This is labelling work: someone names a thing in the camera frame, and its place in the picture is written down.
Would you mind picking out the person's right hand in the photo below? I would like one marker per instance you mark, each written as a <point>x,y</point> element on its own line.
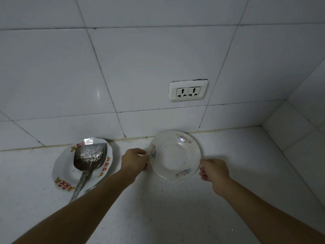
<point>215,175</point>

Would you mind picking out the person's left hand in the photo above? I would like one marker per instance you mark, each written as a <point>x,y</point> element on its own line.
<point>134,162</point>

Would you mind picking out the white floral plate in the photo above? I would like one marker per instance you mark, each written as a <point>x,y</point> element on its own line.
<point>175,157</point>

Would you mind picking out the person's right forearm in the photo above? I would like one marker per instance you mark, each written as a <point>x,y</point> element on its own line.
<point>274,218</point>

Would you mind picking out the person's left forearm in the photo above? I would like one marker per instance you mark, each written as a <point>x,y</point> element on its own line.
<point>76,213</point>

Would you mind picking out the white countertop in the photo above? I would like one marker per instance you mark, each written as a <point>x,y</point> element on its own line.
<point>165,213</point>

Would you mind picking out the metal spatula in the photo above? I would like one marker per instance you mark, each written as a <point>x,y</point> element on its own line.
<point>90,156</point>

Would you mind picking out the white dish with red pattern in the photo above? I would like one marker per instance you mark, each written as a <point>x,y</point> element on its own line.
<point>63,172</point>

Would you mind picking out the white wall socket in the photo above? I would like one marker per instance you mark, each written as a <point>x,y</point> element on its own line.
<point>174,94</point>

